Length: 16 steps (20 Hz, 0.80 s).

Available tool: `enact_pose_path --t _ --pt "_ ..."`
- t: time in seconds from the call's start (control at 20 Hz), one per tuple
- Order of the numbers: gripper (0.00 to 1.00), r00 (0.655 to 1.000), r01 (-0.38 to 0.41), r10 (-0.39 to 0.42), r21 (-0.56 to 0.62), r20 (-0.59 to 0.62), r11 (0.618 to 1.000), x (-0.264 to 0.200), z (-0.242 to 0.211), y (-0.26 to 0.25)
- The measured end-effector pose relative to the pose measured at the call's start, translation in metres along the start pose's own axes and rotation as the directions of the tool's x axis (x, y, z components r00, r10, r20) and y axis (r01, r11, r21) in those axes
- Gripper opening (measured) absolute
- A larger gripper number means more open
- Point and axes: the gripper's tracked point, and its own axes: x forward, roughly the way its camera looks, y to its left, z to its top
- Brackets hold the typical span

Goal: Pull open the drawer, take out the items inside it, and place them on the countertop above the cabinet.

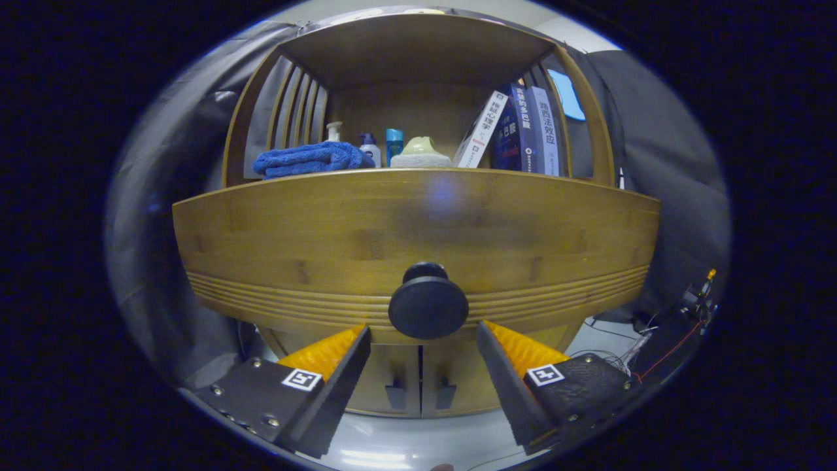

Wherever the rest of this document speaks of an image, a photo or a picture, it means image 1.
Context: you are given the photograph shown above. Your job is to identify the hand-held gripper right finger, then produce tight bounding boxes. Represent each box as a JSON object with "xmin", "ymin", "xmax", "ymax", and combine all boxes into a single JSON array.
[{"xmin": 476, "ymin": 320, "xmax": 645, "ymax": 457}]

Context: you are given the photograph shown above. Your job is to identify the white bottle with blue cap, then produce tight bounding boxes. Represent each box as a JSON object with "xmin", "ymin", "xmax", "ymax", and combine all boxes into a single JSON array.
[{"xmin": 358, "ymin": 133, "xmax": 382, "ymax": 168}]

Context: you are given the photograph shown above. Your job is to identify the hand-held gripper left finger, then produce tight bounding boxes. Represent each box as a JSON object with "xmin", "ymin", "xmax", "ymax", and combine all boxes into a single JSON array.
[{"xmin": 180, "ymin": 325, "xmax": 372, "ymax": 460}]

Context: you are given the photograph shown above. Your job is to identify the grey-blue book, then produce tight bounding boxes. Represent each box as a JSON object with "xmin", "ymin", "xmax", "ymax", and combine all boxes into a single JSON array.
[{"xmin": 528, "ymin": 86, "xmax": 560, "ymax": 177}]

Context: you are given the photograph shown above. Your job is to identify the white book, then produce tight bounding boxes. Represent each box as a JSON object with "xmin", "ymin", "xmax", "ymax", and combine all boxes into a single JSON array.
[{"xmin": 453, "ymin": 90, "xmax": 509, "ymax": 169}]

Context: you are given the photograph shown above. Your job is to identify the black electronic device with wires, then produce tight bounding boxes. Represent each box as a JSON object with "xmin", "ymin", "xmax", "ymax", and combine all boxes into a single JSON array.
[{"xmin": 631, "ymin": 268, "xmax": 720, "ymax": 387}]

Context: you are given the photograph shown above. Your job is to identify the dark blue book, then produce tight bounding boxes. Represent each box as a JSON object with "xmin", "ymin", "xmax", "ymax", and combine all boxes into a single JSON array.
[{"xmin": 492, "ymin": 84, "xmax": 542, "ymax": 173}]

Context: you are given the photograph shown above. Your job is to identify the blue folded towel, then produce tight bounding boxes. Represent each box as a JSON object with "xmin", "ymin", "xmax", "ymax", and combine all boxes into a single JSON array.
[{"xmin": 252, "ymin": 141, "xmax": 377, "ymax": 180}]

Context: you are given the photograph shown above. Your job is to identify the floor cables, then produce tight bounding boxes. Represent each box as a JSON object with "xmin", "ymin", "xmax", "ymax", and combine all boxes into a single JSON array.
[{"xmin": 569, "ymin": 317, "xmax": 655, "ymax": 377}]

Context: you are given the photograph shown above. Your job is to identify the wooden cabinet door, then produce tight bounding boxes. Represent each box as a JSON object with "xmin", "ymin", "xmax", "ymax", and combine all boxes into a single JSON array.
[
  {"xmin": 420, "ymin": 324, "xmax": 583, "ymax": 418},
  {"xmin": 262, "ymin": 327, "xmax": 420, "ymax": 418}
]

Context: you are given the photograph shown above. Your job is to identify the black round drawer knob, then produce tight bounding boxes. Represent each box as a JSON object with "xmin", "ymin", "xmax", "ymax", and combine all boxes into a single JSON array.
[{"xmin": 388, "ymin": 262, "xmax": 470, "ymax": 341}]

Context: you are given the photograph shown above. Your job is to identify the wooden drawer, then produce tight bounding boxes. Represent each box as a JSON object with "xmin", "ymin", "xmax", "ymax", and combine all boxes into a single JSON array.
[{"xmin": 172, "ymin": 168, "xmax": 661, "ymax": 345}]

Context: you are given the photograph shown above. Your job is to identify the wooden cabinet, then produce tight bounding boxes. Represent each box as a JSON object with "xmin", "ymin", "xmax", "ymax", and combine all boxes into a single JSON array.
[{"xmin": 221, "ymin": 13, "xmax": 617, "ymax": 419}]

